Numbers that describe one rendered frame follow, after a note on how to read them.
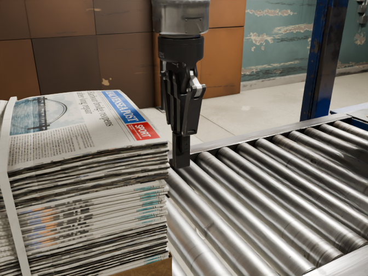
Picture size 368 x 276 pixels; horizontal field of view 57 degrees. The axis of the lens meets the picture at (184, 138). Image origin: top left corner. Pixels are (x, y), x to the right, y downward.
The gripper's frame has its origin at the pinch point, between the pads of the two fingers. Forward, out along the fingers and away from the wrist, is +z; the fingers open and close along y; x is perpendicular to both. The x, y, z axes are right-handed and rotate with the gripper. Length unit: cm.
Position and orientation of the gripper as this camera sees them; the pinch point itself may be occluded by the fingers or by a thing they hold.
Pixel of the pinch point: (180, 149)
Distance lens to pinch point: 63.1
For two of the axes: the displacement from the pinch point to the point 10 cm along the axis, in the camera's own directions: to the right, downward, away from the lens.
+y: 4.6, 3.5, -8.2
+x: 8.9, -1.8, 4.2
